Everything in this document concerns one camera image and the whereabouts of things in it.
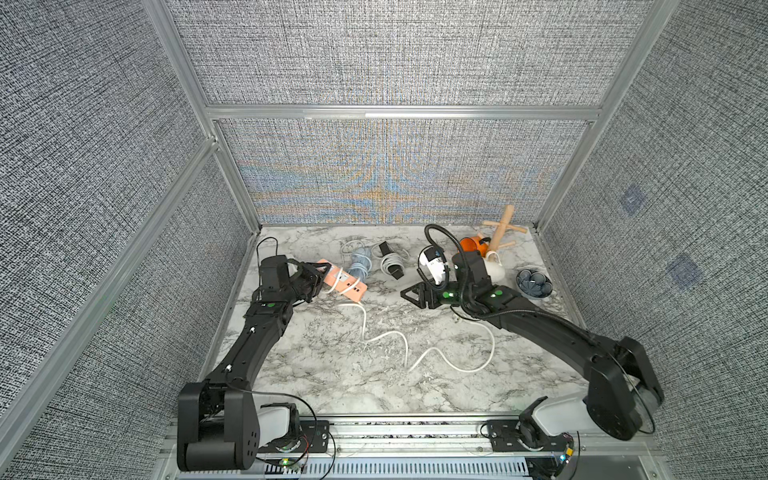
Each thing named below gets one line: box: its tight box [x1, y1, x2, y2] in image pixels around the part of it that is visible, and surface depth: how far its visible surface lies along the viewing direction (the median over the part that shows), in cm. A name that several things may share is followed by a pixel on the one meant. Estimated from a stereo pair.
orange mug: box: [459, 236, 489, 258], surface depth 100 cm
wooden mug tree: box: [482, 204, 528, 252], surface depth 90 cm
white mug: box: [483, 250, 506, 286], surface depth 97 cm
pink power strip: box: [317, 259, 368, 302], surface depth 81 cm
